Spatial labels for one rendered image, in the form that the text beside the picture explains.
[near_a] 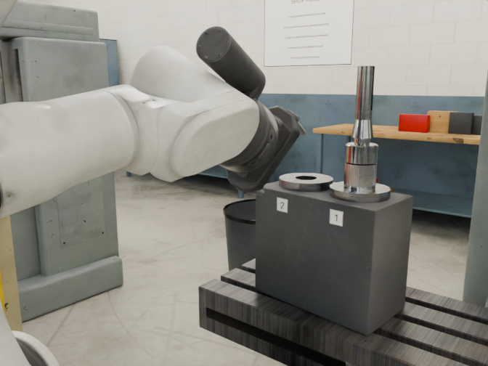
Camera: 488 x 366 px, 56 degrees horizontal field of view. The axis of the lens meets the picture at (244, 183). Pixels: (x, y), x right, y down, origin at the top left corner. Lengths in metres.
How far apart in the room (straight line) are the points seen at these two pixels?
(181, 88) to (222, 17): 6.03
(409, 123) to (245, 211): 2.23
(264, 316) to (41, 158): 0.52
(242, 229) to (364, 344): 1.75
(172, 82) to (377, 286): 0.42
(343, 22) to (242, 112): 5.06
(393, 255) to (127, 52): 7.34
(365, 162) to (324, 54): 4.86
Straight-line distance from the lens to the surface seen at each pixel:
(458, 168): 5.03
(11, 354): 0.50
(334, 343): 0.70
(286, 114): 0.60
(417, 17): 5.15
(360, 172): 0.68
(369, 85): 0.68
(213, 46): 0.42
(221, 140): 0.40
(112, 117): 0.35
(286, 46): 5.79
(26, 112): 0.33
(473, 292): 1.13
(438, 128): 4.52
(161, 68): 0.44
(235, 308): 0.79
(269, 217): 0.75
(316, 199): 0.68
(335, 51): 5.46
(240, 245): 2.43
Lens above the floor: 1.31
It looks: 12 degrees down
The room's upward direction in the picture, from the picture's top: straight up
